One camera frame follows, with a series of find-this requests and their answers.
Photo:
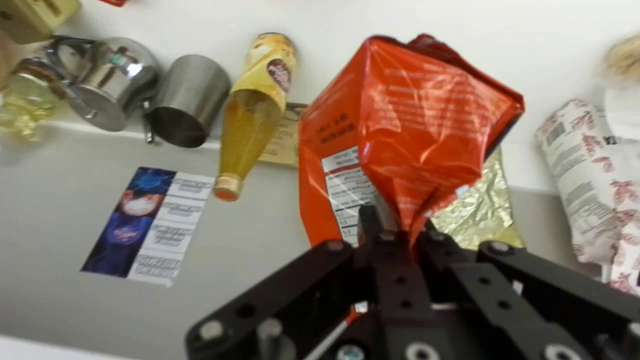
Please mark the white red patterned bag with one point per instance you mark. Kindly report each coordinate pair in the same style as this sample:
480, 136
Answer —
600, 186

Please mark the blue and white flyer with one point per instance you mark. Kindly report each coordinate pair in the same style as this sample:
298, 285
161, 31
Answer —
151, 227

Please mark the stainless steel cup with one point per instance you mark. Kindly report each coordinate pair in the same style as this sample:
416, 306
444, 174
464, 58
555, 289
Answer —
186, 100

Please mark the tan printed card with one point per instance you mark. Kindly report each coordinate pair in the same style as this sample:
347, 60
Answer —
286, 140

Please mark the beige fibrous item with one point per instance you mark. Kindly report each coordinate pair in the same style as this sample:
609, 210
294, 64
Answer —
625, 56

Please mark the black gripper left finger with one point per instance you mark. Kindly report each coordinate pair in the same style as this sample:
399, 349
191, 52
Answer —
393, 293

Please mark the orange snack bag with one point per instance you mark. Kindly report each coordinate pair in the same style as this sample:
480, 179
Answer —
413, 126

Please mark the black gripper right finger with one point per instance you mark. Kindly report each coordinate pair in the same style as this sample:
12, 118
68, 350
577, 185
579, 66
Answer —
520, 301

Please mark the metal measuring cups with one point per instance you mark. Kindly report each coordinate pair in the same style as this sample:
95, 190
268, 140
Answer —
112, 82

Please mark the yellow liquid bottle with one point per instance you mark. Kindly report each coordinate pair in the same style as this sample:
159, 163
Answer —
250, 126

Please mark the white package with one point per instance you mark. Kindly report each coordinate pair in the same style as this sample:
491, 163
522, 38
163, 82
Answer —
625, 111

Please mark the gold foil bag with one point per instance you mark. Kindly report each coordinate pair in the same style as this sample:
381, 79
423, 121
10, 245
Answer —
483, 206

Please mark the glass jar yellow oil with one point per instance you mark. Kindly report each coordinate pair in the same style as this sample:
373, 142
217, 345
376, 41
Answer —
27, 103

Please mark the small red item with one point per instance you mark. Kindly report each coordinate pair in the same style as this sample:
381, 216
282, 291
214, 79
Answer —
114, 2

